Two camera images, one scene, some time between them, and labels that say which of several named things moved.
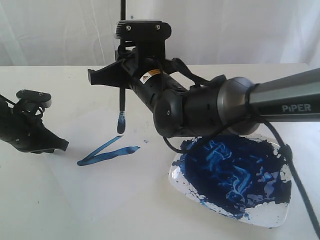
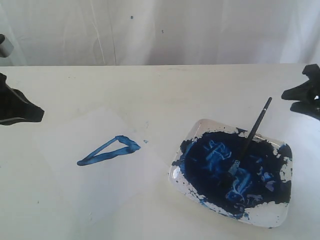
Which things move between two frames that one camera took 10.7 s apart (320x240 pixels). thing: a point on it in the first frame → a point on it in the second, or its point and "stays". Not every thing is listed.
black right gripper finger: [115, 75] → [309, 107]
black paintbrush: [121, 121] → [234, 168]
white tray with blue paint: [244, 178] stays
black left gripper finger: [52, 141] → [15, 107]
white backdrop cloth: [81, 32] stays
